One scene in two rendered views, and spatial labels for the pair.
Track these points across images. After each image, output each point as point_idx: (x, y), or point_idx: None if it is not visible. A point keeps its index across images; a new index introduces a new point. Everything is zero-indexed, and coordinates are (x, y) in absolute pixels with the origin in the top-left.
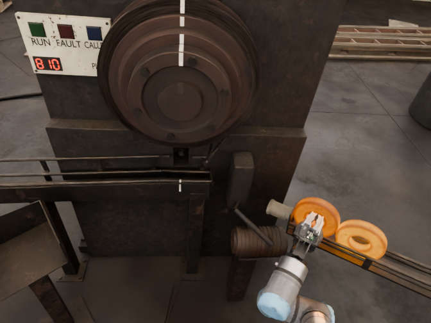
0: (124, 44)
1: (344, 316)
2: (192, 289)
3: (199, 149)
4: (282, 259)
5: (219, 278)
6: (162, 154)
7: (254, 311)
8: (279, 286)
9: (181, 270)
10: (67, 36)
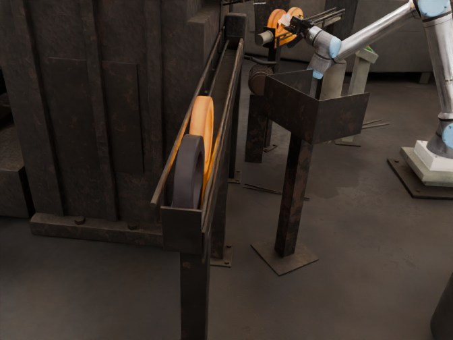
0: None
1: (274, 124)
2: (249, 178)
3: (221, 19)
4: (311, 32)
5: (240, 164)
6: (219, 33)
7: (269, 153)
8: (328, 34)
9: (230, 181)
10: None
